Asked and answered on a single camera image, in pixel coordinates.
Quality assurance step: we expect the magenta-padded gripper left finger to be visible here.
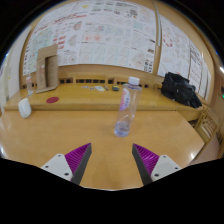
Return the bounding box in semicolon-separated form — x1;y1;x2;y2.
40;142;93;186

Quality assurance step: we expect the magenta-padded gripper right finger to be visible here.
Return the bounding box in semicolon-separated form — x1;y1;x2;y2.
131;143;183;186

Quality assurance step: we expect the clear water bottle white cap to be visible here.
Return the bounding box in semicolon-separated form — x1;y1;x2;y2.
113;76;142;138

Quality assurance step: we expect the flat round red coaster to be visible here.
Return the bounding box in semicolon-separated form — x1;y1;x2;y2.
45;96;60;104

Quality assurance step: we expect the wooden chair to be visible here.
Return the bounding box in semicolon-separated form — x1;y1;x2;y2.
194;105;221;144

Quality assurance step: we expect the black backpack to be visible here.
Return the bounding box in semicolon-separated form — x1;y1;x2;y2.
160;71;203;109

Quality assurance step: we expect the brown cardboard box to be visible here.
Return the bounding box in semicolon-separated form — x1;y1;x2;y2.
34;44;60;94

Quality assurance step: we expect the narrow wall poster sheet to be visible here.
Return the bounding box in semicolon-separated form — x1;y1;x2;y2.
157;14;213;101

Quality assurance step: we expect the large wall poster sheet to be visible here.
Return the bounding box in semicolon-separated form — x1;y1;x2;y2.
22;0;158;77

